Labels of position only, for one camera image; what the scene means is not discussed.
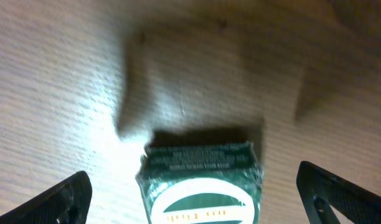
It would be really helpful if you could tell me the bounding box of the green Zam-Buk tin box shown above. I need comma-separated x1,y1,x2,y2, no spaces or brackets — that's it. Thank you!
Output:
136,141,263,224

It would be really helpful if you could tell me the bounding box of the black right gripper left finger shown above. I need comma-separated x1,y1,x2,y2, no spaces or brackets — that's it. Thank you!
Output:
0,170,92,224

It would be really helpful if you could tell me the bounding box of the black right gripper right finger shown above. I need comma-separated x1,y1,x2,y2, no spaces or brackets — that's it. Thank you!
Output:
296,161,381,224

